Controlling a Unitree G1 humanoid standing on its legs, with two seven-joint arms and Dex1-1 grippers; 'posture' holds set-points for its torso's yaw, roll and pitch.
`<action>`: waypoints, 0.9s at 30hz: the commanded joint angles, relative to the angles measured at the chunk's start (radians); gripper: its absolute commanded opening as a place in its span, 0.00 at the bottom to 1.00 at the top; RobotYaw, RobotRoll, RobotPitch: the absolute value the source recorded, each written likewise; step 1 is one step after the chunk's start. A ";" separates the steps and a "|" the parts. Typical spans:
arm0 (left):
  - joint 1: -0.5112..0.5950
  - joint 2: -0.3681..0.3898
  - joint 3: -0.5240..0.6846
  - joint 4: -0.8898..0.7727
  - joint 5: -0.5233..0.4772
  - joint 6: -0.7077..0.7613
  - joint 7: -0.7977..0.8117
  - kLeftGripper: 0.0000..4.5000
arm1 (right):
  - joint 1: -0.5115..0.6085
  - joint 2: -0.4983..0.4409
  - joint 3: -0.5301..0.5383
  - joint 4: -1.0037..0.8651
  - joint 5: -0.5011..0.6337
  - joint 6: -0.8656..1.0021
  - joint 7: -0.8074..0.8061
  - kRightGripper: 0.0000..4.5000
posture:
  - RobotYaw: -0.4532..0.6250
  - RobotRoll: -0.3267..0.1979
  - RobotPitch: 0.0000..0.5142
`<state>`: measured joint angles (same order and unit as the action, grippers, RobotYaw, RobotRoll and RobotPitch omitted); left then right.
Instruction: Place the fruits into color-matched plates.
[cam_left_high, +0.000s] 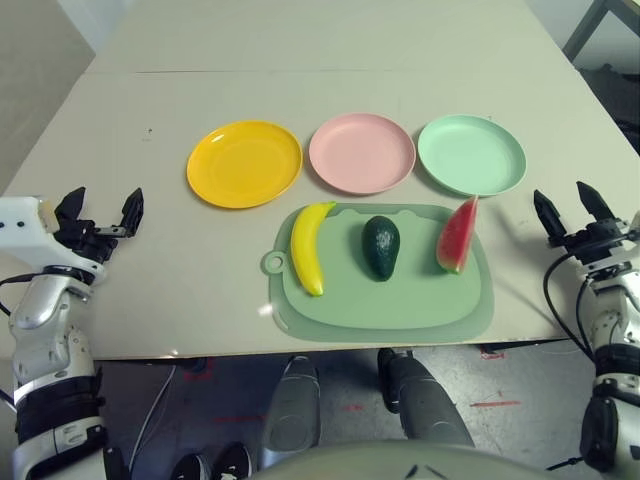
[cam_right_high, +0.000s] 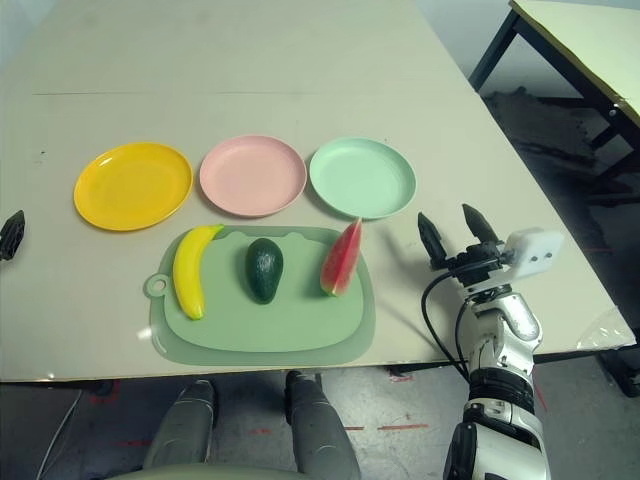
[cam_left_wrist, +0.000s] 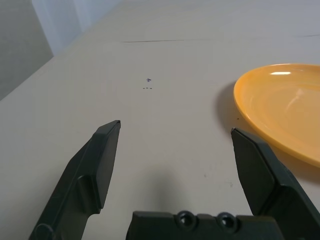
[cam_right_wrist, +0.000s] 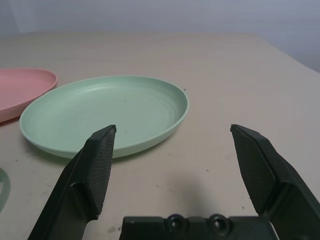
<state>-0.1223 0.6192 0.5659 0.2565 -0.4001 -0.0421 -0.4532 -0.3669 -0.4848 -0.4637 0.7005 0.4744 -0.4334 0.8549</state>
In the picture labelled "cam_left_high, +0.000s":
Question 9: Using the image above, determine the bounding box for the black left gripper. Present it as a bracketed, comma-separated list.
[53, 186, 145, 266]

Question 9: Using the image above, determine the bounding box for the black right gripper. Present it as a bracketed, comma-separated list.
[532, 180, 640, 274]

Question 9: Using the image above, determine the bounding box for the red toy watermelon slice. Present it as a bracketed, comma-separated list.
[436, 194, 480, 275]

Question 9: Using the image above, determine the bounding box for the dark green toy avocado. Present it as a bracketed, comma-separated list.
[361, 215, 401, 282]

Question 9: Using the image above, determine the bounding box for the yellow toy banana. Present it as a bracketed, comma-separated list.
[290, 200, 338, 298]

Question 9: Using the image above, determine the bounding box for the mint green plastic plate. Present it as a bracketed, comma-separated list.
[417, 114, 528, 197]

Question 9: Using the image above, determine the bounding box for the yellow plastic plate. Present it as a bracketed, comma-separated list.
[186, 119, 304, 210]

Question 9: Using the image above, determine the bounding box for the black table crossbar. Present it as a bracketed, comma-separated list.
[94, 355, 216, 384]

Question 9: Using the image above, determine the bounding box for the green silicone cutting mat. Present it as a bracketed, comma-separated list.
[261, 201, 496, 344]

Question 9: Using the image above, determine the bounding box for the pink plastic plate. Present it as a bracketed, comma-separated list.
[308, 112, 417, 195]

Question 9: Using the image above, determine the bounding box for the grey right robot leg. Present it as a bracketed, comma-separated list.
[377, 348, 475, 449]

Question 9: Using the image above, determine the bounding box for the grey robot leg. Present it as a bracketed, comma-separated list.
[262, 354, 321, 466]
[377, 348, 475, 449]

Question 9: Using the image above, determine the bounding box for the black shoe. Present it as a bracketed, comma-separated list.
[172, 452, 211, 480]
[212, 442, 254, 480]

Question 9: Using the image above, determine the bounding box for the grey left robot leg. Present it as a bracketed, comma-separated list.
[262, 354, 321, 466]

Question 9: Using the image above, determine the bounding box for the grey robot torso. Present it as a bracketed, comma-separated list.
[254, 438, 601, 480]

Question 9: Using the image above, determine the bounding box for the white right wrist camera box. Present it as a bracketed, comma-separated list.
[619, 209, 640, 246]

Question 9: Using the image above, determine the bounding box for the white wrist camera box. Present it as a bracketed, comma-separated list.
[0, 196, 107, 285]
[619, 209, 640, 246]

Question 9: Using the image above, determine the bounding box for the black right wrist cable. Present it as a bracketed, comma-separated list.
[543, 252, 599, 361]

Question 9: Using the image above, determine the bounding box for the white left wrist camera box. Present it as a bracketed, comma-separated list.
[0, 196, 107, 285]

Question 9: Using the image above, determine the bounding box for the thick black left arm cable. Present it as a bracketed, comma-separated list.
[0, 271, 49, 317]

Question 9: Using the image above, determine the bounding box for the thin white floor cable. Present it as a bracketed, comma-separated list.
[128, 367, 177, 476]

